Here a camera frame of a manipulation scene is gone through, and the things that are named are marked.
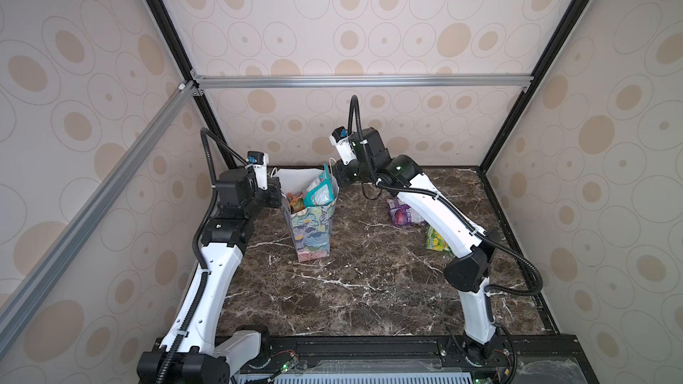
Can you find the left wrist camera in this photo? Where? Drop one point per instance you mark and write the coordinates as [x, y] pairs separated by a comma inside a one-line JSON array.
[[258, 161]]

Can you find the orange Fox's snack packet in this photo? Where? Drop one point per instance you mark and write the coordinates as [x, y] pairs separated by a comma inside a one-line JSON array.
[[296, 202]]

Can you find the yellow green snack packet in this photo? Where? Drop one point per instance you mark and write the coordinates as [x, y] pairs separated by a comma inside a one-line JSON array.
[[435, 242]]

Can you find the white patterned paper bag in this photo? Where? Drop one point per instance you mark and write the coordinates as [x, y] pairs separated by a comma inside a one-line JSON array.
[[310, 229]]

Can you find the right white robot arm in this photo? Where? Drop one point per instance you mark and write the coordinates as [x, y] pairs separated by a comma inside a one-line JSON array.
[[364, 158]]

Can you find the back aluminium rail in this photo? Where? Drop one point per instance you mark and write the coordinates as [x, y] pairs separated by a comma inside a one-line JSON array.
[[378, 81]]

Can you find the left aluminium rail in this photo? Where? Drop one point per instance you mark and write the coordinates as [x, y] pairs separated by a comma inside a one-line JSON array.
[[34, 289]]

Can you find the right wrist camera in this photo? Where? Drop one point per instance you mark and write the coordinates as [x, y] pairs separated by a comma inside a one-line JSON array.
[[340, 139]]

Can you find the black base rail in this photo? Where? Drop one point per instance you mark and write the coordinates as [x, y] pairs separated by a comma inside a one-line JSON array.
[[417, 359]]

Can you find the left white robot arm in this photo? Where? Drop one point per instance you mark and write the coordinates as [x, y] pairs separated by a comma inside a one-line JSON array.
[[208, 282]]

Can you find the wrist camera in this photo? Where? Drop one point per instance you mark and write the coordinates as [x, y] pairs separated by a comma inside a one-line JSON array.
[[340, 139], [258, 161]]

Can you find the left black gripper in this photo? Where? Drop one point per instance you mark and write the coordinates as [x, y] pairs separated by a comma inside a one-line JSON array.
[[275, 187]]

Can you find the aluminium rail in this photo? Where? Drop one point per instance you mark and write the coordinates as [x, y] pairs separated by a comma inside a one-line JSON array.
[[34, 289], [378, 81]]

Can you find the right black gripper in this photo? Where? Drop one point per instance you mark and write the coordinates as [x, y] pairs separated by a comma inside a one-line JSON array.
[[341, 171]]

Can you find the teal snack packet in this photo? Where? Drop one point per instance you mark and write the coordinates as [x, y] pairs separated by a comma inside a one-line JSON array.
[[321, 191]]

